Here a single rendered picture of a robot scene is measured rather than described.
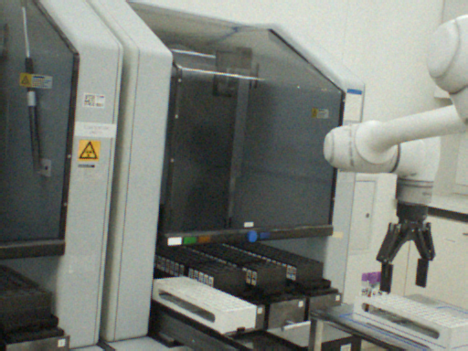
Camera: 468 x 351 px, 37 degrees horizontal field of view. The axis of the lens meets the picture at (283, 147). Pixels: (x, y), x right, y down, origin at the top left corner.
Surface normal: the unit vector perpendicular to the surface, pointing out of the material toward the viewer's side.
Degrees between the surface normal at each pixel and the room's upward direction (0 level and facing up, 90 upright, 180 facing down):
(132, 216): 90
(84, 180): 90
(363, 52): 90
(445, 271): 90
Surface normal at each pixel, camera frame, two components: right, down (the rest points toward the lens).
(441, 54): -0.94, -0.18
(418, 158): 0.21, 0.11
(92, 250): 0.68, 0.11
